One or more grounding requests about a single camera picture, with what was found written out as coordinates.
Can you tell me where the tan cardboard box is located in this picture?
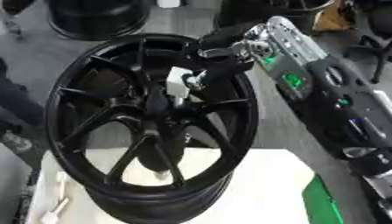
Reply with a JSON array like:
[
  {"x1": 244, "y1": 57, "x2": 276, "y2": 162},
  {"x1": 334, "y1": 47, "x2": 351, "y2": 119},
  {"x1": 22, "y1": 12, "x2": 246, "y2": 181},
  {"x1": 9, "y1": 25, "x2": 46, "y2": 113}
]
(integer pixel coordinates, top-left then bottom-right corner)
[{"x1": 311, "y1": 0, "x2": 357, "y2": 32}]

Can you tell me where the white pin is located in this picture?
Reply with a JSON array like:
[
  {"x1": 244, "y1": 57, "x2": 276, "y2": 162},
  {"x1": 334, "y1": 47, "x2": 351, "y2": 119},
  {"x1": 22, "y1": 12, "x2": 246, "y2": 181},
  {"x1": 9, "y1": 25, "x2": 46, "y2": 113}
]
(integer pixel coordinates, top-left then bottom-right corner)
[
  {"x1": 38, "y1": 196, "x2": 73, "y2": 224},
  {"x1": 53, "y1": 171, "x2": 71, "y2": 200}
]

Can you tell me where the black office chair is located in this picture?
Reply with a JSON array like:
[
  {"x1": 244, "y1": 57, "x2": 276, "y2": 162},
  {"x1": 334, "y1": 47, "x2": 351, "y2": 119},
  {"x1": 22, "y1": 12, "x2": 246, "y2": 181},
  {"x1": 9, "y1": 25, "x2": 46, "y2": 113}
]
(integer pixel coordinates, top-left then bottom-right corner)
[{"x1": 343, "y1": 0, "x2": 392, "y2": 85}]

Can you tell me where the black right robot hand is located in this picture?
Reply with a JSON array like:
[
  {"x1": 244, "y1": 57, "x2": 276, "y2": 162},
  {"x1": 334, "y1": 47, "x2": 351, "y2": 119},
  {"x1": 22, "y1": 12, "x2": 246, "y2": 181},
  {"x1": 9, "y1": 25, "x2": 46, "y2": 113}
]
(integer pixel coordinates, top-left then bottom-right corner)
[{"x1": 182, "y1": 21, "x2": 257, "y2": 90}]

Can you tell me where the black spoked wheel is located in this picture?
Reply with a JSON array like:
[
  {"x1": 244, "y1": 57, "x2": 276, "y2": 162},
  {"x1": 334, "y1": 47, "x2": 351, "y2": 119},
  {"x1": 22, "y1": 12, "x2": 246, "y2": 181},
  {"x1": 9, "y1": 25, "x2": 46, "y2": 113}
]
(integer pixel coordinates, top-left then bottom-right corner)
[{"x1": 43, "y1": 32, "x2": 261, "y2": 224}]

